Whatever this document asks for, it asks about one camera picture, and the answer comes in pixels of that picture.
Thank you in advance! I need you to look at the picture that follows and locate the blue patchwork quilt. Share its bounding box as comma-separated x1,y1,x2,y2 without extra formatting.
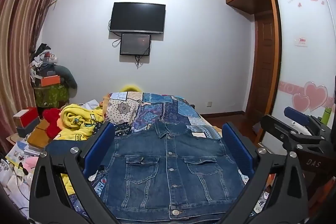
105,91,223,141

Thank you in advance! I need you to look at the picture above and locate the pile of mixed clothes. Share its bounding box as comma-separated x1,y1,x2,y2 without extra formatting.
29,43,58,88

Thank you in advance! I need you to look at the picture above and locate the red box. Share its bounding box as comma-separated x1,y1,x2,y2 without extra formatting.
13,107,40,128

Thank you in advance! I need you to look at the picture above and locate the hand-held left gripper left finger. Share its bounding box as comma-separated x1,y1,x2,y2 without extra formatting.
29,122,118,224

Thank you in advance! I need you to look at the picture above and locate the orange box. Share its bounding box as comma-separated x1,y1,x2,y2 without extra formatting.
41,76,62,87

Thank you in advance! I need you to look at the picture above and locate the blue denim jacket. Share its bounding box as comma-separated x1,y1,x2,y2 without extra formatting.
45,119,246,223
68,169,271,216

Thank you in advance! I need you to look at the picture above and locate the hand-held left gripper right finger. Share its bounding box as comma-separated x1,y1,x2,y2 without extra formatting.
220,122,308,224

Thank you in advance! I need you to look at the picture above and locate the yellow fluffy toy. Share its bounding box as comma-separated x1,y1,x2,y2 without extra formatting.
119,84,143,94

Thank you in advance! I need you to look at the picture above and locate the striped brown curtain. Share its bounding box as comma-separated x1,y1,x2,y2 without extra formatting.
0,0,61,159

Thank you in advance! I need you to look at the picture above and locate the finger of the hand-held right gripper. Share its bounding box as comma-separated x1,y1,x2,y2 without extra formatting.
260,114,327,159
284,106,326,135

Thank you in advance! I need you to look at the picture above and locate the brown cardboard box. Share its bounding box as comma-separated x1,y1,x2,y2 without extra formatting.
27,119,57,147

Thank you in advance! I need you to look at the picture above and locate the green bottle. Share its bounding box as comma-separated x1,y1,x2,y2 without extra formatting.
322,106,332,125

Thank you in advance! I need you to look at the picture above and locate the orange plush toy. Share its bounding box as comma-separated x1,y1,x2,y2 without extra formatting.
100,93,111,110

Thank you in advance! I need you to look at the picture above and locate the small black wall monitor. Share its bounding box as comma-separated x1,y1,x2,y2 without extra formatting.
120,33,152,56

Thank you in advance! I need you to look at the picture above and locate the grey box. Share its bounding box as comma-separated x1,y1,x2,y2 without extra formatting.
16,122,40,137

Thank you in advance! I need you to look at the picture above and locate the pink plush toy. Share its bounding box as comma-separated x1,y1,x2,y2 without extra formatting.
22,156,40,170

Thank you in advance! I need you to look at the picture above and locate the red plush toy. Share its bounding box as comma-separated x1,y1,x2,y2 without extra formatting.
42,108,62,138

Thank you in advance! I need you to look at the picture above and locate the black wall television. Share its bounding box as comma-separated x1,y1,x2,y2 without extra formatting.
109,2,166,34

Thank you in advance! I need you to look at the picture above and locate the green patterned bag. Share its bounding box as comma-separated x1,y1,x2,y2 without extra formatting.
34,85,70,108

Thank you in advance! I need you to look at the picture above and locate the yellow cartoon fleece blanket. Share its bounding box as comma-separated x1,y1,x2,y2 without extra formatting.
54,104,105,141

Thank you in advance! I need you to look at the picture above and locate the dark polka dot cloth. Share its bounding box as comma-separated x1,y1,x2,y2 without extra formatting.
113,122,132,137

